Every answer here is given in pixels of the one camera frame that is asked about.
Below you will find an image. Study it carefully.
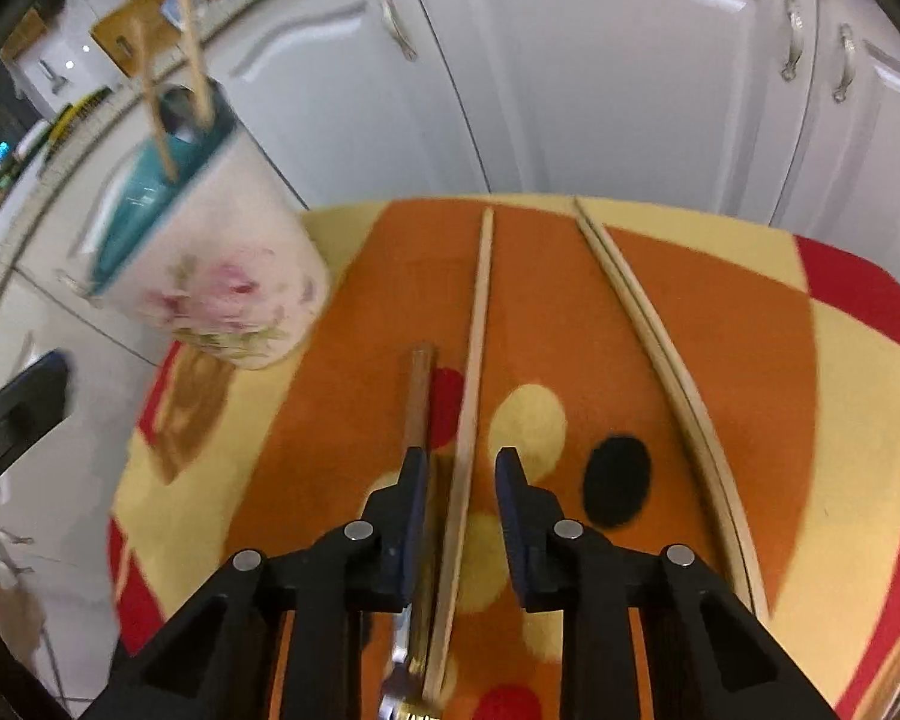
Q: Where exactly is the orange yellow printed blanket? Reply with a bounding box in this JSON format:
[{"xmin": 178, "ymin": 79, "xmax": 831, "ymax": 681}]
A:
[{"xmin": 109, "ymin": 195, "xmax": 900, "ymax": 720}]

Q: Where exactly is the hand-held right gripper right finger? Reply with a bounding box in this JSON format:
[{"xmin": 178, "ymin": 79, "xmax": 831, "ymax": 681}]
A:
[{"xmin": 495, "ymin": 448, "xmax": 837, "ymax": 720}]

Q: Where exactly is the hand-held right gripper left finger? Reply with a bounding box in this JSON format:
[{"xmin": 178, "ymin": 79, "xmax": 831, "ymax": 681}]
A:
[{"xmin": 82, "ymin": 448, "xmax": 428, "ymax": 720}]

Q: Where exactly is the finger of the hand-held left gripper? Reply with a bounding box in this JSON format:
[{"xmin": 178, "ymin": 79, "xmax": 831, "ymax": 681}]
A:
[{"xmin": 0, "ymin": 349, "xmax": 70, "ymax": 517}]

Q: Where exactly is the white cabinet door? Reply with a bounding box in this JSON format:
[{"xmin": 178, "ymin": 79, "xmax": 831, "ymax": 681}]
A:
[
  {"xmin": 0, "ymin": 101, "xmax": 310, "ymax": 691},
  {"xmin": 195, "ymin": 0, "xmax": 497, "ymax": 212},
  {"xmin": 396, "ymin": 0, "xmax": 820, "ymax": 227},
  {"xmin": 780, "ymin": 0, "xmax": 900, "ymax": 302}
]

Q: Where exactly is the floral ceramic utensil cup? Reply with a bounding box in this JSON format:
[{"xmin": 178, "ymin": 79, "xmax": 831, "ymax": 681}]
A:
[{"xmin": 90, "ymin": 79, "xmax": 329, "ymax": 371}]

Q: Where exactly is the metal cabinet handle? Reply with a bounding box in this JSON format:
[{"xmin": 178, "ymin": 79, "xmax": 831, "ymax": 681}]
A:
[
  {"xmin": 780, "ymin": 0, "xmax": 806, "ymax": 82},
  {"xmin": 832, "ymin": 24, "xmax": 857, "ymax": 103},
  {"xmin": 377, "ymin": 0, "xmax": 419, "ymax": 62},
  {"xmin": 54, "ymin": 268, "xmax": 98, "ymax": 301}
]

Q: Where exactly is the wooden cutting board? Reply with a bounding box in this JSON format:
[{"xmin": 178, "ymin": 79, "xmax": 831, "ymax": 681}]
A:
[{"xmin": 90, "ymin": 0, "xmax": 190, "ymax": 80}]

